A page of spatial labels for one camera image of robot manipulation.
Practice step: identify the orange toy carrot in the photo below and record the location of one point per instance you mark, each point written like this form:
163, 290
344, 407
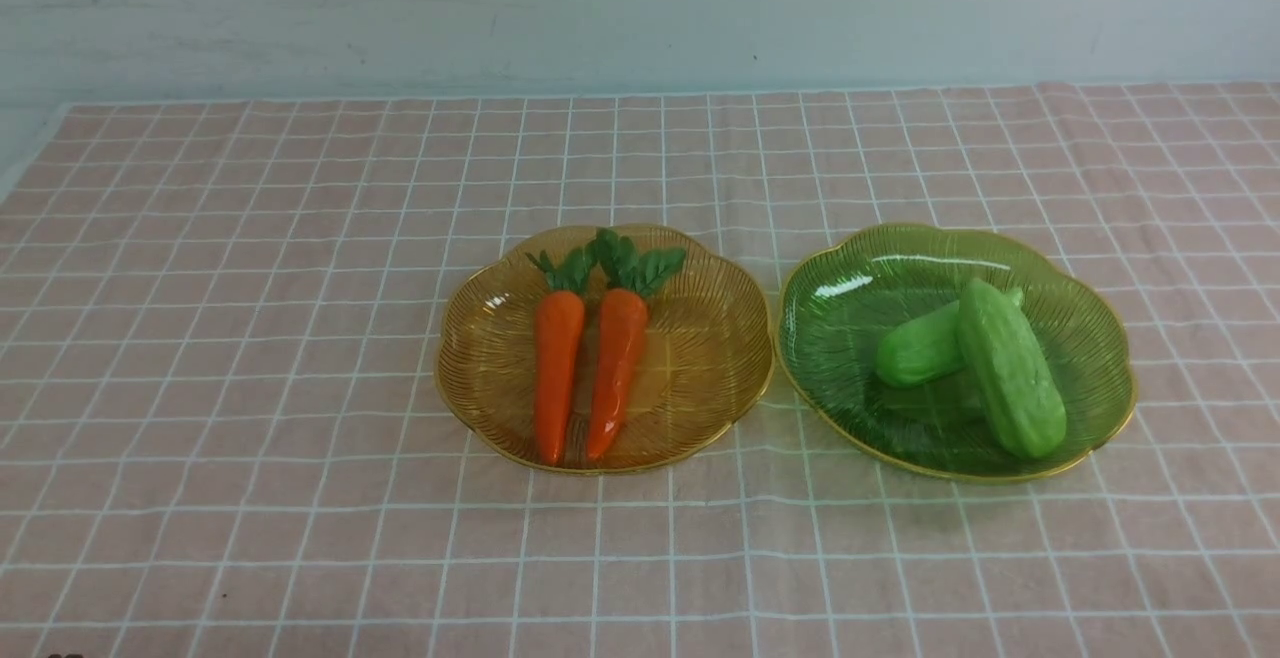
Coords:
559, 320
633, 277

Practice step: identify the green toy cucumber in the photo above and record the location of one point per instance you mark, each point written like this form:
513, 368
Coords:
1023, 406
927, 348

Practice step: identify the amber transparent plastic plate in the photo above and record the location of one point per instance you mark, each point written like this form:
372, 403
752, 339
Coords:
708, 356

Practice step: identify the green transparent plastic plate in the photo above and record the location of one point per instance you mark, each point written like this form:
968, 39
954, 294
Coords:
838, 305

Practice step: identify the pink checked tablecloth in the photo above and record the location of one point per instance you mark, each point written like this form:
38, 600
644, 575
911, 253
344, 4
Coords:
222, 437

